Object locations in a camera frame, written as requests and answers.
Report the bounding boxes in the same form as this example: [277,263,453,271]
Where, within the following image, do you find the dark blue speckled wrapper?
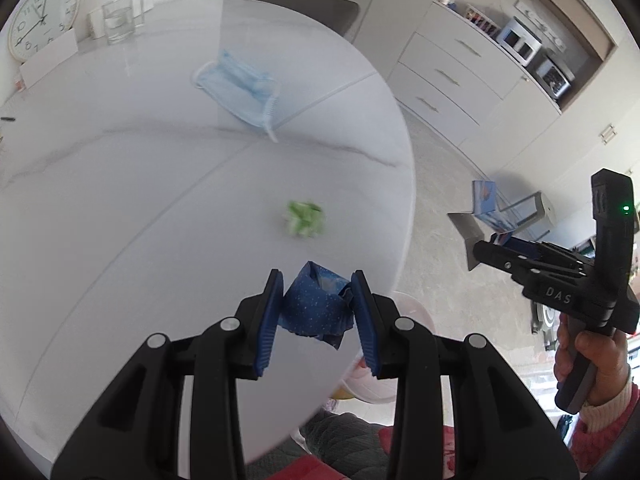
[279,260,357,351]

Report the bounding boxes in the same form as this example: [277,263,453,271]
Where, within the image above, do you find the person's right hand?
[552,312,633,408]

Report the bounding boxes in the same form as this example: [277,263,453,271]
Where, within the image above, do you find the clear glass mug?
[101,0,146,45]

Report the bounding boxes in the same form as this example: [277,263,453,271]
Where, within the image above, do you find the white cabinet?
[357,0,618,171]

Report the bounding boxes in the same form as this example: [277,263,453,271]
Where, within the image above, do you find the person's right forearm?
[570,382,640,473]

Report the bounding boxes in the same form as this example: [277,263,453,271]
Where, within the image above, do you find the white cabinet drawer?
[387,87,482,147]
[399,31,523,101]
[389,62,503,127]

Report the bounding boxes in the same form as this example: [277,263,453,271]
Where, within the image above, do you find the grey chair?
[245,0,361,38]

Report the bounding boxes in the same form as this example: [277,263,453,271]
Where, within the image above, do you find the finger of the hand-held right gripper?
[472,240,588,291]
[492,232,596,267]

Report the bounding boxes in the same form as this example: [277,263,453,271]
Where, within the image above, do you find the dark floor appliance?
[530,300,561,351]

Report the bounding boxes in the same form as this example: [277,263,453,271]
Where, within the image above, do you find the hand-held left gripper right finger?
[350,270,578,480]

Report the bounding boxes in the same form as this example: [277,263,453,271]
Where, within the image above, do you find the blue face mask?
[192,49,281,143]

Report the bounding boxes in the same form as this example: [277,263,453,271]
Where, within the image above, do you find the blue printed carton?
[446,180,526,272]

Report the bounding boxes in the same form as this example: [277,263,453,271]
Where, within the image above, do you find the silver black oven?
[530,50,576,100]

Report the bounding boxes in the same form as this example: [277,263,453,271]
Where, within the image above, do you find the green wrapper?
[284,200,326,238]

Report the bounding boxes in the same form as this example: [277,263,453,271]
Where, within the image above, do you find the round white wall clock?
[6,0,81,63]

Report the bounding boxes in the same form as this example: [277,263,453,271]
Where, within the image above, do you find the white card box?
[17,30,80,92]

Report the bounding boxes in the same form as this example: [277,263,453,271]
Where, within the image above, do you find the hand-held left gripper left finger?
[50,268,286,480]

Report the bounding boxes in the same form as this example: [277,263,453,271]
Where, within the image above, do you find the white microwave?
[496,16,543,65]

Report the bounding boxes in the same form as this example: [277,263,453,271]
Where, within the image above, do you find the white plastic bin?
[330,290,435,406]

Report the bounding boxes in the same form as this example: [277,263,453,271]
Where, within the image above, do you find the person's right leg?
[300,412,396,480]

